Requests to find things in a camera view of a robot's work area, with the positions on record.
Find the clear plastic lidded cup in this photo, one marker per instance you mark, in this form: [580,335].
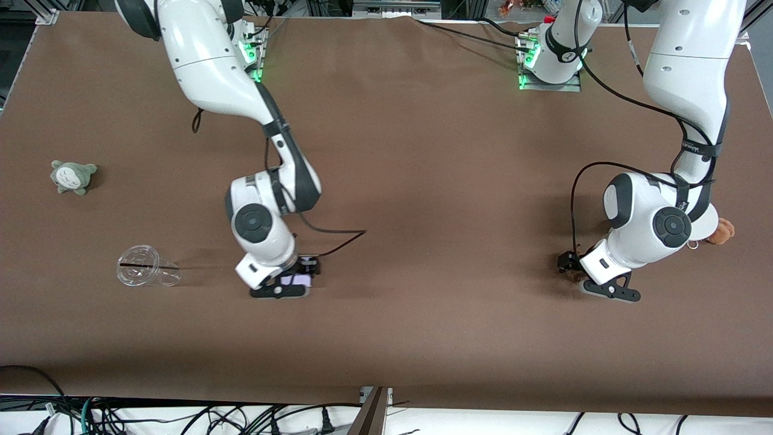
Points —
[139,272]

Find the black power plug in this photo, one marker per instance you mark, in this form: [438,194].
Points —
[328,422]

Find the black drinking straw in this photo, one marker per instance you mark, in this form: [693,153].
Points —
[139,264]

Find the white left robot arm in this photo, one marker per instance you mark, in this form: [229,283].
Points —
[688,66]

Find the small metal beam bracket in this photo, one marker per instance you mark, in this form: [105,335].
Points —
[386,394]

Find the colourful background toys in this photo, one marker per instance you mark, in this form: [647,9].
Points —
[525,6]

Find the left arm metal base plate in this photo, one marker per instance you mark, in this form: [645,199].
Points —
[531,84]

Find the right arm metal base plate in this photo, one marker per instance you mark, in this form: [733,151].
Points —
[256,60]

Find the brown fluffy plush toy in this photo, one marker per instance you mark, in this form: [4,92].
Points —
[721,231]

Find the white round plate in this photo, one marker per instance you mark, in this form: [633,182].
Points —
[709,225]

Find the lavender phone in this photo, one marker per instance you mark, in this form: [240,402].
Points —
[299,280]

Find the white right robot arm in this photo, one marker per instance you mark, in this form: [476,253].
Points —
[205,66]

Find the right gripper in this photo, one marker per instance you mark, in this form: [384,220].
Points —
[308,266]

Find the aluminium frame rail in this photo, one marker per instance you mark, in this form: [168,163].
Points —
[395,6]

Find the grey green Totoro plush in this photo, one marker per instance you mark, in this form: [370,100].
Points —
[72,177]

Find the brown table cover sheet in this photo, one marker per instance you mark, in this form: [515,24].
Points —
[423,338]

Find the dark wooden beam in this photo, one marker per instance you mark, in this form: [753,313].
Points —
[369,418]

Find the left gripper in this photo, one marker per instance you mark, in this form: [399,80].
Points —
[568,261]

